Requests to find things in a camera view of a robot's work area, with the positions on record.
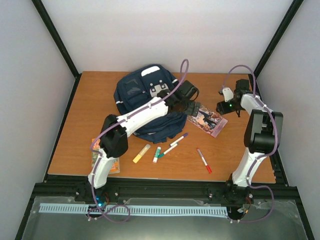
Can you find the red marker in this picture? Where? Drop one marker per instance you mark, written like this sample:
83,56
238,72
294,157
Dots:
204,161

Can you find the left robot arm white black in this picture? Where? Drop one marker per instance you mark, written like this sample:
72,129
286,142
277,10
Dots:
112,142

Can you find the right rear frame post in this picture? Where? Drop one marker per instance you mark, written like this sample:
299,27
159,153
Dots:
281,29

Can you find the green white glue stick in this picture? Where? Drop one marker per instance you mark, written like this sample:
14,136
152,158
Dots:
157,153

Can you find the pink shakespeare book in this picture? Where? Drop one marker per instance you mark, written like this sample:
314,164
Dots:
209,121

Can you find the purple cap marker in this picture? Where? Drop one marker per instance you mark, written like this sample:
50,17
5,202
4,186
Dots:
179,139

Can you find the left rear frame post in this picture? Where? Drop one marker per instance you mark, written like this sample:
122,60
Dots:
45,17

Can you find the metal front plate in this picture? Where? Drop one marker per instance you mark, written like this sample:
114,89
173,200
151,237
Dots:
265,220

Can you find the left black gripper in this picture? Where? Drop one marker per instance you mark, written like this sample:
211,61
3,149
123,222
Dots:
190,111

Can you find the light blue cable duct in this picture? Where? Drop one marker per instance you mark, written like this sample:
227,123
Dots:
136,210

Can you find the black aluminium frame rail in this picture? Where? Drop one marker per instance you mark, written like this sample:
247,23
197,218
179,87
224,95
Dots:
117,190

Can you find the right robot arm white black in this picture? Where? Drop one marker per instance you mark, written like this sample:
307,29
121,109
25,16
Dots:
261,138

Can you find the yellow highlighter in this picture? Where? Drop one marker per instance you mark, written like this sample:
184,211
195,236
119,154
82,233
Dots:
141,153

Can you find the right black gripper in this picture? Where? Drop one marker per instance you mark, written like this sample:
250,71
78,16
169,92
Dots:
223,110

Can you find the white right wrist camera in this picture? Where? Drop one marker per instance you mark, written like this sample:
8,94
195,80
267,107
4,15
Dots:
227,93

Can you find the green cap marker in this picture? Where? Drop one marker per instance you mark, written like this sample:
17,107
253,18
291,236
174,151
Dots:
168,150

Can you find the orange treehouse book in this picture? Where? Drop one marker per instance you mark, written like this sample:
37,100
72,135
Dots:
101,164

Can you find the frame post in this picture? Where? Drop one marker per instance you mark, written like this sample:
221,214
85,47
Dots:
45,17
281,29

